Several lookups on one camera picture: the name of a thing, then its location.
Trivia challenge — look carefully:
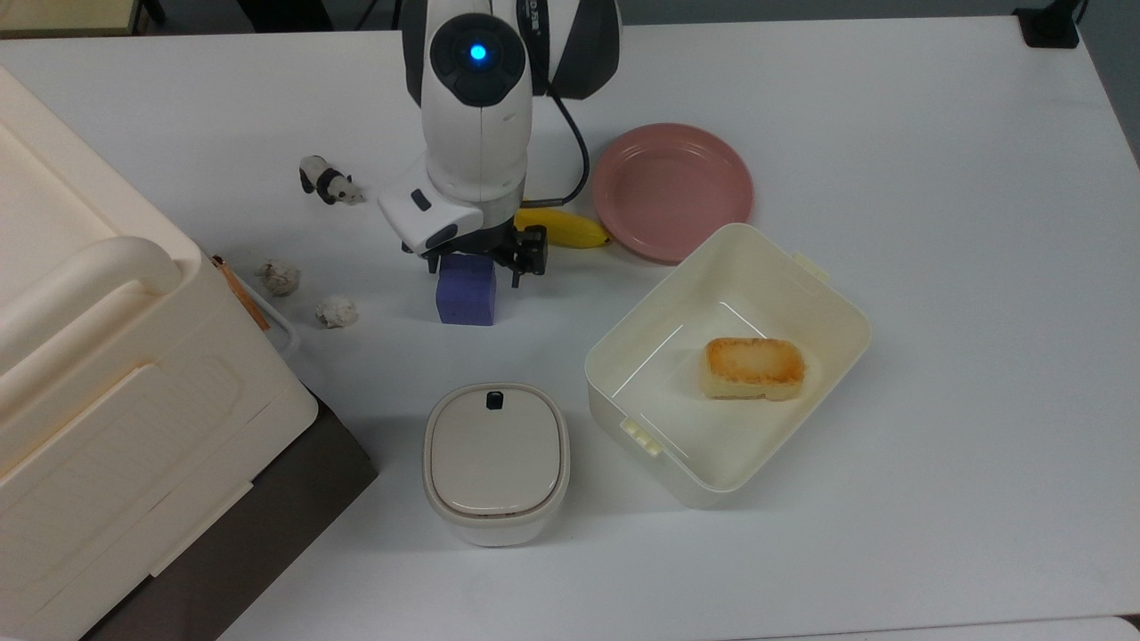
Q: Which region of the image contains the large cream storage box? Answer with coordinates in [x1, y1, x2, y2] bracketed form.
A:
[0, 67, 320, 641]

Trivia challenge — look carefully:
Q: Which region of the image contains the toasted bread piece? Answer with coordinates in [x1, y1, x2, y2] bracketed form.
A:
[701, 337, 807, 402]

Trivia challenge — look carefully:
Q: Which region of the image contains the black table clamp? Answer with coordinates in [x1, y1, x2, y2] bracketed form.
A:
[1014, 0, 1089, 49]

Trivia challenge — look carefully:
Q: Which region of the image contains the pink round plate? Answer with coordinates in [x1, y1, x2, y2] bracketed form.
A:
[591, 123, 755, 264]

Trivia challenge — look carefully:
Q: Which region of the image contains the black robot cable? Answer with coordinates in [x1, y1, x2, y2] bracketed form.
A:
[521, 67, 593, 210]

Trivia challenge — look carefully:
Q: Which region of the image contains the orange tag strip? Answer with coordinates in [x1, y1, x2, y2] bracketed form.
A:
[211, 256, 271, 332]

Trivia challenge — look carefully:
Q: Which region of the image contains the cream open plastic bin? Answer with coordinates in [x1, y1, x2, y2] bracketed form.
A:
[584, 223, 874, 510]

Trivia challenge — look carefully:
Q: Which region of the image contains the small beige lidded trash can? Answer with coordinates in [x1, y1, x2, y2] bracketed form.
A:
[422, 383, 571, 548]

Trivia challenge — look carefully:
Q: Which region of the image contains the purple foam cube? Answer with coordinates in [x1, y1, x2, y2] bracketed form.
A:
[436, 254, 497, 327]

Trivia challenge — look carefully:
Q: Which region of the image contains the white drawer handle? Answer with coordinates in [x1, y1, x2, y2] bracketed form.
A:
[198, 240, 301, 359]

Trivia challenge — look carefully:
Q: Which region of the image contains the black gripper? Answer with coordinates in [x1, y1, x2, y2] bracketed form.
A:
[403, 221, 549, 288]

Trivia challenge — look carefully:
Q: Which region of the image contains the small panda figurine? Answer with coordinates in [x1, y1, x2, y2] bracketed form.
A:
[298, 155, 364, 207]

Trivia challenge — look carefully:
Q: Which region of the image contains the yellowish wooden desk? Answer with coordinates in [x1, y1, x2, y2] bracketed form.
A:
[0, 0, 148, 38]

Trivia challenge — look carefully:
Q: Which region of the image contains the yellow banana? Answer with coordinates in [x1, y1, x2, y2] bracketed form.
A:
[515, 207, 614, 250]

